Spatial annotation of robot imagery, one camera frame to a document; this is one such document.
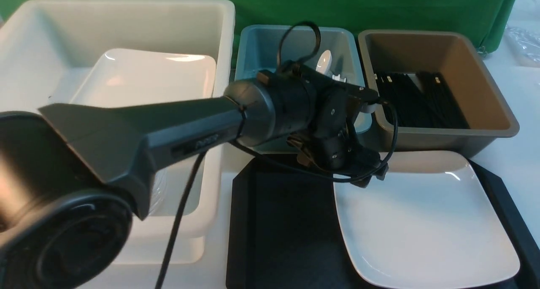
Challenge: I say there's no brown plastic bin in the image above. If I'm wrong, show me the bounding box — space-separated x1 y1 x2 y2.
357 30 520 157

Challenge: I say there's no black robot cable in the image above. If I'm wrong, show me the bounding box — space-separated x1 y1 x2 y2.
154 21 399 289

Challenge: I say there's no teal plastic bin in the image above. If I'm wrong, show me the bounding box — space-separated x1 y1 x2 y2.
233 25 373 152

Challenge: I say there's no large white square plate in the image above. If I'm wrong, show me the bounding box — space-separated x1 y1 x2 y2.
334 151 520 289

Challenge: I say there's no green backdrop cloth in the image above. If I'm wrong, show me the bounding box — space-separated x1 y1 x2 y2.
1 0 515 53

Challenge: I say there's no black serving tray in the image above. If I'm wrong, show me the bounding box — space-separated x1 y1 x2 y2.
226 159 539 289

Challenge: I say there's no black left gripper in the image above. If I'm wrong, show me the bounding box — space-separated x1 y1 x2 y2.
287 65 389 188

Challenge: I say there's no clear plastic wrap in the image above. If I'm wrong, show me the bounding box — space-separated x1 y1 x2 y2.
505 26 540 68

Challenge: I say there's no pile of black chopsticks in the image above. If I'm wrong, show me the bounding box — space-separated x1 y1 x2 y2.
374 71 470 130

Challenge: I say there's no stack of white square plates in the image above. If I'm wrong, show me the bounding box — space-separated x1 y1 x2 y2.
70 48 216 108

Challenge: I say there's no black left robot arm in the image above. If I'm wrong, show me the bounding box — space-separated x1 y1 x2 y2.
1 60 392 289

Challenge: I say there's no pile of white spoons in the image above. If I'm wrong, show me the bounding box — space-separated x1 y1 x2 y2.
316 49 347 83

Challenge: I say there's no large white plastic tub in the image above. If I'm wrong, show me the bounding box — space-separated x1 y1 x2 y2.
0 0 235 265

